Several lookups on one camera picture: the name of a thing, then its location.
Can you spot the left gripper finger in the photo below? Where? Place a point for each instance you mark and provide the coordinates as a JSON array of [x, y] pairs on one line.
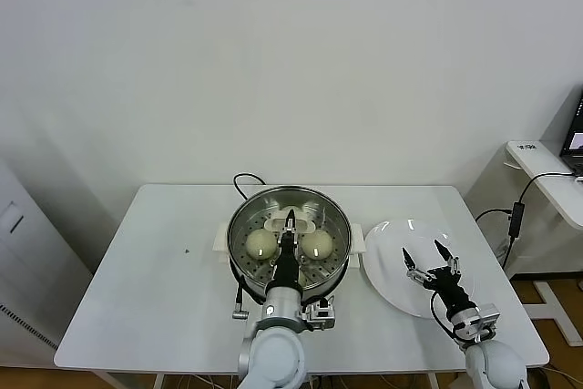
[[290, 229]]

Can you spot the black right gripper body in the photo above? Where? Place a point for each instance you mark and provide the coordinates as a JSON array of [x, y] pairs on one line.
[[448, 289]]

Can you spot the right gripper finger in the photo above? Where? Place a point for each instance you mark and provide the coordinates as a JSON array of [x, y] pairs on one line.
[[452, 266], [418, 272]]

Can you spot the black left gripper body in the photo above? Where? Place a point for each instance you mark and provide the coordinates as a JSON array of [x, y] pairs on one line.
[[288, 268]]

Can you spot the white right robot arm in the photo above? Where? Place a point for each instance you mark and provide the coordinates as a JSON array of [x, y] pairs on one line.
[[494, 364]]

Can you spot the perforated stainless steel steamer basket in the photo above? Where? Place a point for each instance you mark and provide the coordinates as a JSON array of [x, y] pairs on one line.
[[255, 267]]

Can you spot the white round plate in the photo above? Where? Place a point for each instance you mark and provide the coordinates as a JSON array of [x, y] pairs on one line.
[[391, 261]]

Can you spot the white table leg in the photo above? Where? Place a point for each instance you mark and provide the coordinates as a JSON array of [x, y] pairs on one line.
[[432, 381], [157, 382]]

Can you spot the white side desk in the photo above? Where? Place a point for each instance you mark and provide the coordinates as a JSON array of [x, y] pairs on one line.
[[546, 188]]

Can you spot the white desk label sticker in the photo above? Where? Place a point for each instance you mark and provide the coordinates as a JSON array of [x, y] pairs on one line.
[[527, 147]]

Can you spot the black laptop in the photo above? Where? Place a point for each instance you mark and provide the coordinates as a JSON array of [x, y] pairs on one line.
[[575, 134]]

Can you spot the white cabinet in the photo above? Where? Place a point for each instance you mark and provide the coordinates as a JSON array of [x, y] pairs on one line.
[[27, 248]]

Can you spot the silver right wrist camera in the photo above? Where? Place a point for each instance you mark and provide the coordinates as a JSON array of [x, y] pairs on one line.
[[480, 318]]

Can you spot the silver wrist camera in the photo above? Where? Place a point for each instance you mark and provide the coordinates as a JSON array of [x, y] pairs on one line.
[[321, 314], [480, 318]]

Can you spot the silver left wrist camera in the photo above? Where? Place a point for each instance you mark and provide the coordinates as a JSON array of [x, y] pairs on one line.
[[321, 314]]

